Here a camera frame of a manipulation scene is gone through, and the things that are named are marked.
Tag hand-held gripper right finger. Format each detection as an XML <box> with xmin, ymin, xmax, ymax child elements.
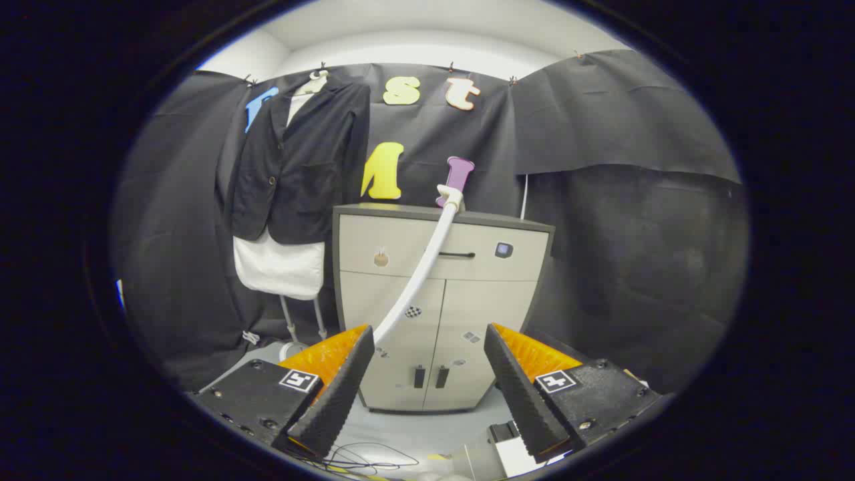
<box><xmin>484</xmin><ymin>323</ymin><xmax>662</xmax><ymax>465</ymax></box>

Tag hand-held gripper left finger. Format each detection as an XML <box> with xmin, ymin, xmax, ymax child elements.
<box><xmin>194</xmin><ymin>325</ymin><xmax>376</xmax><ymax>459</ymax></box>

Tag white garment steamer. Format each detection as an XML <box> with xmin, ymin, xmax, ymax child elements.
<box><xmin>371</xmin><ymin>184</ymin><xmax>466</xmax><ymax>347</ymax></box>

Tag black jacket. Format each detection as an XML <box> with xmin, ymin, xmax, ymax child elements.
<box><xmin>227</xmin><ymin>79</ymin><xmax>371</xmax><ymax>245</ymax></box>

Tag white box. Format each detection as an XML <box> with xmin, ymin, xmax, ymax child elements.
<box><xmin>454</xmin><ymin>421</ymin><xmax>575</xmax><ymax>479</ymax></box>

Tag beige cabinet with grey top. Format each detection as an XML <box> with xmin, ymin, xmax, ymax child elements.
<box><xmin>332</xmin><ymin>203</ymin><xmax>555</xmax><ymax>414</ymax></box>

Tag metal mannequin stand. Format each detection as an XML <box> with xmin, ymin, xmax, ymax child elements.
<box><xmin>277</xmin><ymin>294</ymin><xmax>329</xmax><ymax>361</ymax></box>

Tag black backdrop cloth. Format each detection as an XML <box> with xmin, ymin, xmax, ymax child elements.
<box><xmin>110</xmin><ymin>50</ymin><xmax>749</xmax><ymax>395</ymax></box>

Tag black floor cables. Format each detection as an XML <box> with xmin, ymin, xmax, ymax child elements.
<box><xmin>294</xmin><ymin>440</ymin><xmax>421</xmax><ymax>476</ymax></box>

